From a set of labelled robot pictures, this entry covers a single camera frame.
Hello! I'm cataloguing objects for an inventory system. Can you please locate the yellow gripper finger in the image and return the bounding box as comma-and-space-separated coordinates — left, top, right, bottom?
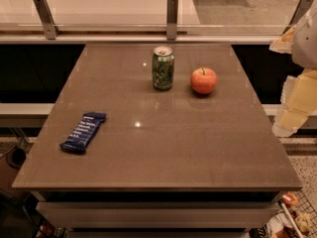
272, 68, 317, 138
269, 26, 295, 54

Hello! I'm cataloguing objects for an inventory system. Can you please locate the red apple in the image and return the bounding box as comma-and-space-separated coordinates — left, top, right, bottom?
190, 67, 217, 94

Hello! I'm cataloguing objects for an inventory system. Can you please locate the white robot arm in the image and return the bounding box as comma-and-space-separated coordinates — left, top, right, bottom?
269, 8, 317, 137

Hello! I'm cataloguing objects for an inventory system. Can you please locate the blue rxbar wrapper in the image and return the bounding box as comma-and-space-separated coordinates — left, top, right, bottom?
59, 112, 106, 154

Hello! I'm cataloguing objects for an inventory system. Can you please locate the green soda can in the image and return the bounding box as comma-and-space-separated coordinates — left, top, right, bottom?
152, 46, 174, 90

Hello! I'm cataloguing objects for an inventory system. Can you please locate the grey table drawer front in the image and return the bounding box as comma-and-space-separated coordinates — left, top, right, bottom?
37, 202, 279, 229

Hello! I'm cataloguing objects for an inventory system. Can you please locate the right metal railing bracket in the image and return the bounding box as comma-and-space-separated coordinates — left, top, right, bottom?
283, 0, 314, 34

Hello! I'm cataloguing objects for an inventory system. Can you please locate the metal railing bracket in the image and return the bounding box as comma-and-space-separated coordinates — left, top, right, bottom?
33, 0, 59, 40
283, 0, 314, 34
166, 0, 178, 40

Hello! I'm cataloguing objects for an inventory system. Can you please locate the wire basket with snacks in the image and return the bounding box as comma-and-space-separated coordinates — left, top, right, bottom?
264, 191, 317, 238

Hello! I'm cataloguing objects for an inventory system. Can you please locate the middle metal railing bracket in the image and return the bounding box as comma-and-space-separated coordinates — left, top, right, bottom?
166, 0, 178, 40

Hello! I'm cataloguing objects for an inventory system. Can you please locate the left metal railing bracket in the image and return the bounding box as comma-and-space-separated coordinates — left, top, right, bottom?
33, 0, 59, 40

